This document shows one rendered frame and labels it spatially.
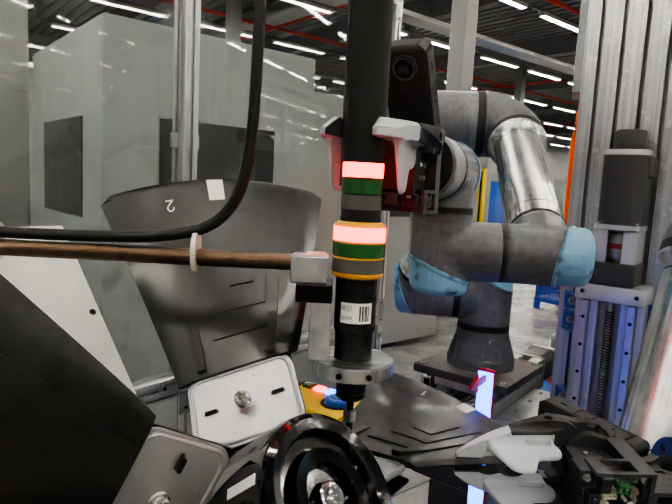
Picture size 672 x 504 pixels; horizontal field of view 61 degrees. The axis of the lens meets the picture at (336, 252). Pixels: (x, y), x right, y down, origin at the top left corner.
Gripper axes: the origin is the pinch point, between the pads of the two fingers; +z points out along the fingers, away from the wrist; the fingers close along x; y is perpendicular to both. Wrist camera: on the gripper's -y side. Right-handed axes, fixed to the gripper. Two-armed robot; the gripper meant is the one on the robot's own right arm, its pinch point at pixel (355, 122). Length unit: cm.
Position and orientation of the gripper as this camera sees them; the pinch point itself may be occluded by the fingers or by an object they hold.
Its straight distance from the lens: 46.3
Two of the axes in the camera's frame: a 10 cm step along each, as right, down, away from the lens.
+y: -0.5, 9.9, 1.1
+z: -4.1, 0.8, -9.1
